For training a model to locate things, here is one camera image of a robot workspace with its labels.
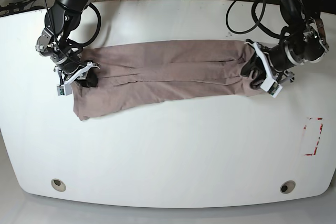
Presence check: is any mauve T-shirt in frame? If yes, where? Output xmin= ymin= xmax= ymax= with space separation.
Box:
xmin=72 ymin=40 xmax=262 ymax=120

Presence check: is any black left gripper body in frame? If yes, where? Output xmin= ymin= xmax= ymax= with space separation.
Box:
xmin=266 ymin=19 xmax=329 ymax=73

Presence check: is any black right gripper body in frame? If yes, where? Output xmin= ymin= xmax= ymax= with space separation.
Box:
xmin=36 ymin=28 xmax=87 ymax=77

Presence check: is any table grommet hole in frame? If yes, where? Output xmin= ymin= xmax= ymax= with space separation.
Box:
xmin=280 ymin=180 xmax=296 ymax=194
xmin=51 ymin=179 xmax=66 ymax=192

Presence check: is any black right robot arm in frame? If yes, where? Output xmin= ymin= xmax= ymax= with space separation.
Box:
xmin=36 ymin=0 xmax=102 ymax=95

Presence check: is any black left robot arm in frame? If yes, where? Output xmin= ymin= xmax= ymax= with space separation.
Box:
xmin=241 ymin=0 xmax=329 ymax=96

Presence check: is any black cable loop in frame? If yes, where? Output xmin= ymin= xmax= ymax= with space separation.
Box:
xmin=225 ymin=0 xmax=268 ymax=36

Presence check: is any right table grommet hole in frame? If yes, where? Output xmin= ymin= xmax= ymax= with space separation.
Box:
xmin=280 ymin=180 xmax=296 ymax=194

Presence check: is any red tape rectangle marking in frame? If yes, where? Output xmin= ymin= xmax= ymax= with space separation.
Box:
xmin=301 ymin=118 xmax=324 ymax=156

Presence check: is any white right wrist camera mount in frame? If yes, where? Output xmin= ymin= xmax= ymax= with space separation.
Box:
xmin=55 ymin=61 xmax=100 ymax=96

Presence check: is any left table grommet hole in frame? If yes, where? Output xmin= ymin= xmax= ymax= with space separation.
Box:
xmin=51 ymin=179 xmax=66 ymax=192

